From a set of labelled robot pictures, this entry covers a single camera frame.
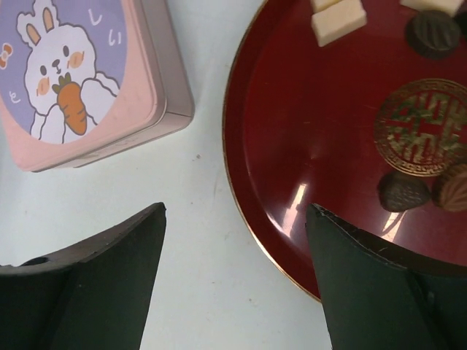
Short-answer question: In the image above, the brown oval chocolate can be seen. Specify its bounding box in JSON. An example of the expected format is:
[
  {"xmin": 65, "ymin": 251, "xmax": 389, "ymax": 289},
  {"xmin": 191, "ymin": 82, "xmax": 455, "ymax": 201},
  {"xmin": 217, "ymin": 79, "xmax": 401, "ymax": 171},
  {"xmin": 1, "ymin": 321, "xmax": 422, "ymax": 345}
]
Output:
[{"xmin": 432, "ymin": 163, "xmax": 466, "ymax": 212}]

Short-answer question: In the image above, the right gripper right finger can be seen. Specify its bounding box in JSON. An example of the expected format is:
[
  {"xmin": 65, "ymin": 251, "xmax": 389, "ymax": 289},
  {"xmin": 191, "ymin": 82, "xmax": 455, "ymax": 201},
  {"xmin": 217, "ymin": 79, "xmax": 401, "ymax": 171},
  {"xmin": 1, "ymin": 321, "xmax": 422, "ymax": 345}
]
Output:
[{"xmin": 306, "ymin": 204, "xmax": 466, "ymax": 349}]

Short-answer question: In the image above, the silver tin lid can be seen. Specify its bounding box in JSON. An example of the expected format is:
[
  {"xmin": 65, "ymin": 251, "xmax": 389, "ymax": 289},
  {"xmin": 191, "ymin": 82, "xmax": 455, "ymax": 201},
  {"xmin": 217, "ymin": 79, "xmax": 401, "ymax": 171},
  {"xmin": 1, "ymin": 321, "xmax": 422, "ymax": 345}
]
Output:
[{"xmin": 1, "ymin": 1, "xmax": 166, "ymax": 172}]

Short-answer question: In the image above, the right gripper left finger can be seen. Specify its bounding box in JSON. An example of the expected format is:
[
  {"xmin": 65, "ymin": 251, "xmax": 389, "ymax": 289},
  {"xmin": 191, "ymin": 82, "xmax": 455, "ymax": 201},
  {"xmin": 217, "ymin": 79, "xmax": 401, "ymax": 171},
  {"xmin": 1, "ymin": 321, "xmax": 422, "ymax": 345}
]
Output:
[{"xmin": 1, "ymin": 203, "xmax": 166, "ymax": 349}]

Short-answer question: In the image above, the red round plate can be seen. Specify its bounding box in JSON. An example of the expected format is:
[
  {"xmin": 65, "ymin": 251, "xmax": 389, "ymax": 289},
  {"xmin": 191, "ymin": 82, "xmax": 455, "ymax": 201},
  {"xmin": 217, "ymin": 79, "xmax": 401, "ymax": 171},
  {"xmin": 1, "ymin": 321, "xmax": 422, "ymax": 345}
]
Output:
[{"xmin": 223, "ymin": 1, "xmax": 466, "ymax": 298}]

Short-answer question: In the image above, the dark round chocolate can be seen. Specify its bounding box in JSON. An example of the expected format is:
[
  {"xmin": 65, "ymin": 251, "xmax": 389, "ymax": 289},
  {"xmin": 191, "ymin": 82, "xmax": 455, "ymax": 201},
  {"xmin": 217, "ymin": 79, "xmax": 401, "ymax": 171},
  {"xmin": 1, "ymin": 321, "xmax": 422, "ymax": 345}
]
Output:
[{"xmin": 405, "ymin": 10, "xmax": 462, "ymax": 60}]

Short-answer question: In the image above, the pink chocolate tin box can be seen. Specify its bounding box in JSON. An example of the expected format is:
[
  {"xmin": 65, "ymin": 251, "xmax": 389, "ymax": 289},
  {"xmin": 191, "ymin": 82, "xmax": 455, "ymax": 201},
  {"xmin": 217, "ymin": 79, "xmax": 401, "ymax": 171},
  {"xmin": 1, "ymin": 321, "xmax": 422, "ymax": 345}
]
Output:
[{"xmin": 18, "ymin": 1, "xmax": 195, "ymax": 172}]

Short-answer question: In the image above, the white chocolate block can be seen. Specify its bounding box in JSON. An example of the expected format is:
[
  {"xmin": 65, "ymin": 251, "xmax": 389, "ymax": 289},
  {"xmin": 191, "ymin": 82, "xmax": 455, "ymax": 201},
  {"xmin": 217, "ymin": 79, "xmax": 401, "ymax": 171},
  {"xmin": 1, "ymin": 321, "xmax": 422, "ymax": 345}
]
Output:
[
  {"xmin": 311, "ymin": 0, "xmax": 340, "ymax": 13},
  {"xmin": 311, "ymin": 0, "xmax": 367, "ymax": 47}
]

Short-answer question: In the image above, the dark oval chocolate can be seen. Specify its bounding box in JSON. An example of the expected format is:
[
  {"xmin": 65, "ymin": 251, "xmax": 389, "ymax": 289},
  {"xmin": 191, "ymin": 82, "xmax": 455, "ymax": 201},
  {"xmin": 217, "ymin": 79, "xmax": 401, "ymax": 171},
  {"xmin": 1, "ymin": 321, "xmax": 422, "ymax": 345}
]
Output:
[{"xmin": 377, "ymin": 171, "xmax": 431, "ymax": 213}]

